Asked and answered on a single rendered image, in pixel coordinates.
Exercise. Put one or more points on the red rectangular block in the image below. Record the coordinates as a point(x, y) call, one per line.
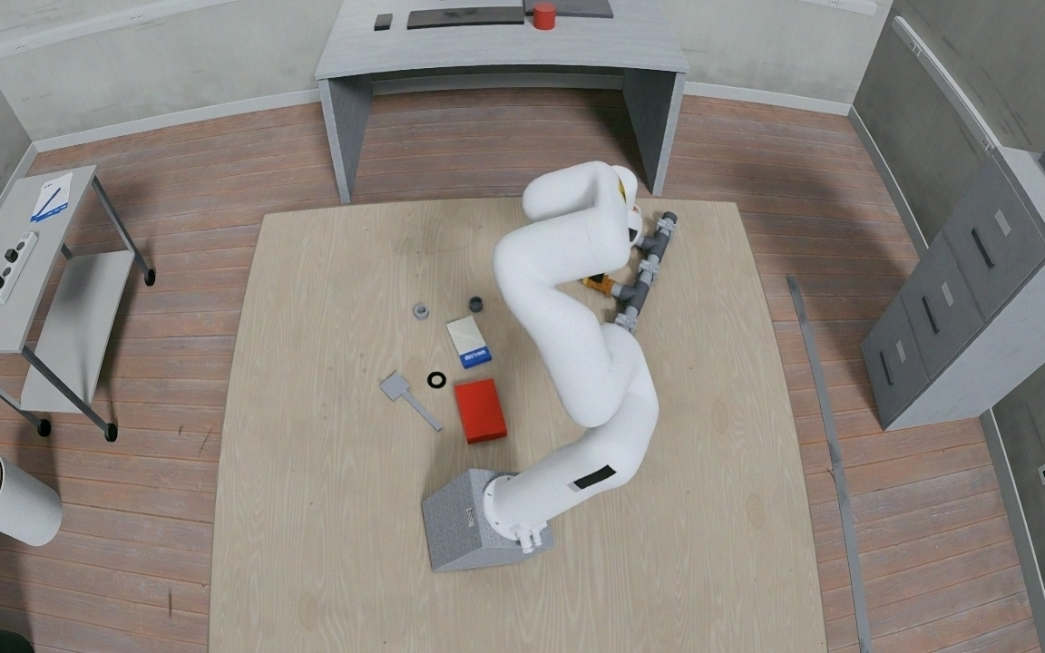
point(481, 412)

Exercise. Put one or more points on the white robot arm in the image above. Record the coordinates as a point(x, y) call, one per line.
point(590, 380)

